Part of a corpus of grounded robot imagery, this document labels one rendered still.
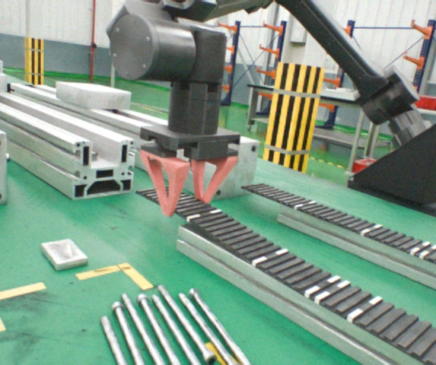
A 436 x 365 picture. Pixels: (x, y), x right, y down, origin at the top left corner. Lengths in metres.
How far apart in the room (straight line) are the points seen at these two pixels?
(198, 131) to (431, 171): 0.55
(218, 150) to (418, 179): 0.52
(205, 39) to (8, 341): 0.31
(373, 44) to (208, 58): 8.96
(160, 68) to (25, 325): 0.24
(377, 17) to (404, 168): 8.59
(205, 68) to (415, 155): 0.56
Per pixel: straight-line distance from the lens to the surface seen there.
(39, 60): 10.93
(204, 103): 0.44
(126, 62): 0.40
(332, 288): 0.38
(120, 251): 0.47
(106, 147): 0.67
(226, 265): 0.43
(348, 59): 0.95
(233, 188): 0.69
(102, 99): 0.98
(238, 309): 0.39
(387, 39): 9.18
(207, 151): 0.45
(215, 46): 0.44
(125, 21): 0.40
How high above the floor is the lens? 0.99
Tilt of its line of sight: 16 degrees down
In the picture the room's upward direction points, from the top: 7 degrees clockwise
